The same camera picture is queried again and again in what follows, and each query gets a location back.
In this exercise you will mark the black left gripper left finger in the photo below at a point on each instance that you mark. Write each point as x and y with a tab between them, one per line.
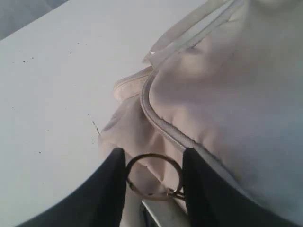
98	202

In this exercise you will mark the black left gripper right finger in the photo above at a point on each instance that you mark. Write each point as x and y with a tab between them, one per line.
271	193

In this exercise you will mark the metal ring zipper pull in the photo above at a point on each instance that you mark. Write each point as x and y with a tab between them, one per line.
154	176

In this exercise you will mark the beige duffel bag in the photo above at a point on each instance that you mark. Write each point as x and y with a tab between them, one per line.
227	81

